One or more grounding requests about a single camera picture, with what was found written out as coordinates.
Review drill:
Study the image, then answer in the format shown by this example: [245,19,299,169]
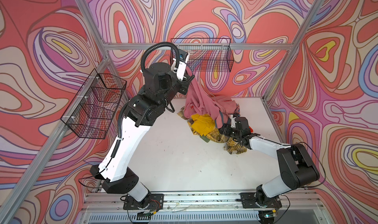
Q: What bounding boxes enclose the black wire basket back wall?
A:
[171,37,234,73]

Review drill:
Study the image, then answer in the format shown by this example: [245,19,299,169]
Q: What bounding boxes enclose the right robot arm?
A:
[219,117,320,208]

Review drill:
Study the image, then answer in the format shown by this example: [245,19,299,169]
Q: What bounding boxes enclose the yellow plaid flannel cloth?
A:
[177,107,247,155]

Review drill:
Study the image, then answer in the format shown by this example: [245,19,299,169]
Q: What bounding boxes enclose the black wire basket left wall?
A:
[61,69,127,139]

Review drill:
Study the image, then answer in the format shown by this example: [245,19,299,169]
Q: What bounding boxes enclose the mustard yellow cloth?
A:
[191,114,216,136]

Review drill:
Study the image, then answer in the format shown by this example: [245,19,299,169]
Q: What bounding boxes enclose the dusty pink t-shirt with print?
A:
[184,79,240,114]

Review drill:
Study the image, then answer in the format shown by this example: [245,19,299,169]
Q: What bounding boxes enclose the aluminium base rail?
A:
[77,189,332,224]

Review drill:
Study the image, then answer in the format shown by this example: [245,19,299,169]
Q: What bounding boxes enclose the aluminium frame profiles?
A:
[0,0,328,224]

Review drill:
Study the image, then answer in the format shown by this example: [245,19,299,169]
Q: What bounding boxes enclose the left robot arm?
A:
[90,42,194,209]

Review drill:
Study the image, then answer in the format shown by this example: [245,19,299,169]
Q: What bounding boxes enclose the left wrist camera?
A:
[178,49,190,64]

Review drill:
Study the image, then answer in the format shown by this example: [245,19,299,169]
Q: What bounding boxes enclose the black wire basket wall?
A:
[61,69,127,139]
[171,37,234,73]

